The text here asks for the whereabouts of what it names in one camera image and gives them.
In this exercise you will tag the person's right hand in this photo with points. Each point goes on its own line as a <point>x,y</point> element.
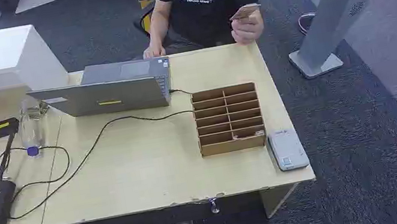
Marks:
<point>153,51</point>

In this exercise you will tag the wooden slotted card box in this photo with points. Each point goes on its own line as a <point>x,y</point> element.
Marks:
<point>228,119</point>

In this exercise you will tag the person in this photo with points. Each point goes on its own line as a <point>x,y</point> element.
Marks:
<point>207,17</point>

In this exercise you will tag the brown card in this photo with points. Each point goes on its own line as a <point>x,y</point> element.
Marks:
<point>244,11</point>

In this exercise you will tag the grey kiosk stand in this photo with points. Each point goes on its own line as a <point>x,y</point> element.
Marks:
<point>337,3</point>

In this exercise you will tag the clear bottle with blue cap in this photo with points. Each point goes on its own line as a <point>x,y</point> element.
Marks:
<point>30,129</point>

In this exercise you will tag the round black-and-white floor base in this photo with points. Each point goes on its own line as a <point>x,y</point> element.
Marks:
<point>305,24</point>

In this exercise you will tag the grey laptop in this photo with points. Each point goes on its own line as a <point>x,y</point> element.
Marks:
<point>110,90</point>

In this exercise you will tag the pale grey card reader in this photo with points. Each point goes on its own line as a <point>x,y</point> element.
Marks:
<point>288,149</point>

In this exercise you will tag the person's left hand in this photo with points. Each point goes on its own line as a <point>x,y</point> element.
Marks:
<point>248,29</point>

